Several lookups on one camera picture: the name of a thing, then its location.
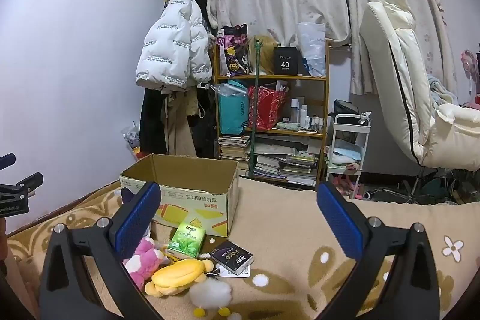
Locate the green tissue pack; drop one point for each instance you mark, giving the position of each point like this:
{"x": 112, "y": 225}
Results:
{"x": 186, "y": 241}

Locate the white fluffy plush toy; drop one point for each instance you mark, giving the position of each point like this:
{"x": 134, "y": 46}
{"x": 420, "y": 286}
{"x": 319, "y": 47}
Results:
{"x": 211, "y": 294}

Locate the yellow plush toy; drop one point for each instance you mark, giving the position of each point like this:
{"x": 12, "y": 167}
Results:
{"x": 179, "y": 276}

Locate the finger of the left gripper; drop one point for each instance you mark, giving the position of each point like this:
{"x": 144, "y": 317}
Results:
{"x": 7, "y": 160}
{"x": 27, "y": 186}

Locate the white puffer jacket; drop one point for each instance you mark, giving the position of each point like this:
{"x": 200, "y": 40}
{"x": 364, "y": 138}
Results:
{"x": 174, "y": 55}

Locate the black face tissue pack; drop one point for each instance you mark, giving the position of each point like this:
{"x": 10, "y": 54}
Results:
{"x": 232, "y": 257}

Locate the cream reclining chair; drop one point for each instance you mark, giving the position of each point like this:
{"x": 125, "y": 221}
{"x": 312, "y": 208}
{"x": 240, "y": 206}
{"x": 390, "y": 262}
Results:
{"x": 432, "y": 135}

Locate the white utility cart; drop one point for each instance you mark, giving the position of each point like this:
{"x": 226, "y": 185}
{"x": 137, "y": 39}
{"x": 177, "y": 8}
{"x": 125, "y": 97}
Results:
{"x": 346, "y": 153}

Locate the pink plush toy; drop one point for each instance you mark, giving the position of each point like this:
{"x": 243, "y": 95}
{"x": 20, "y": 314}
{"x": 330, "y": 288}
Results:
{"x": 148, "y": 257}

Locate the beige coat hanging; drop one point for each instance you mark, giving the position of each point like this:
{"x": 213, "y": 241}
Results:
{"x": 178, "y": 108}

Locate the snack bags on floor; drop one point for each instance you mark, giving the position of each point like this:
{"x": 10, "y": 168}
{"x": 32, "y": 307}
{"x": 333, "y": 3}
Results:
{"x": 131, "y": 135}

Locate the wooden bookshelf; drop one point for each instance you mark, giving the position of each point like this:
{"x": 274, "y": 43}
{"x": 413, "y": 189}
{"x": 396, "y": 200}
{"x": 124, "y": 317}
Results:
{"x": 282, "y": 138}

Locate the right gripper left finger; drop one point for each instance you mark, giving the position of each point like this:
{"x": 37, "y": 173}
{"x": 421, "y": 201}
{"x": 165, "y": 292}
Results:
{"x": 67, "y": 290}

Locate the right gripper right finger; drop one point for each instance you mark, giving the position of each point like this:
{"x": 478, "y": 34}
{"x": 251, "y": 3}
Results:
{"x": 411, "y": 290}

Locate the red patterned bag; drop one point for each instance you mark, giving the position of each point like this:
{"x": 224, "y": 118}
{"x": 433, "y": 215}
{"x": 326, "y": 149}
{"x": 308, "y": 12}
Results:
{"x": 269, "y": 106}

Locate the printed cardboard box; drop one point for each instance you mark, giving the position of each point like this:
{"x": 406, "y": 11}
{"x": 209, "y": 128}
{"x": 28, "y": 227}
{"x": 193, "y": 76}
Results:
{"x": 200, "y": 191}

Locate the stack of books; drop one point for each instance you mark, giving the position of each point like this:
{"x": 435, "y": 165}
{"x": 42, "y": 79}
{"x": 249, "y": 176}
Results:
{"x": 236, "y": 148}

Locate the teal bag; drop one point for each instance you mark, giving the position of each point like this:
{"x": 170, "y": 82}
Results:
{"x": 233, "y": 107}

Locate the black box with 40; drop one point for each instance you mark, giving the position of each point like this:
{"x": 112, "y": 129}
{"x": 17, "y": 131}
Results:
{"x": 285, "y": 61}

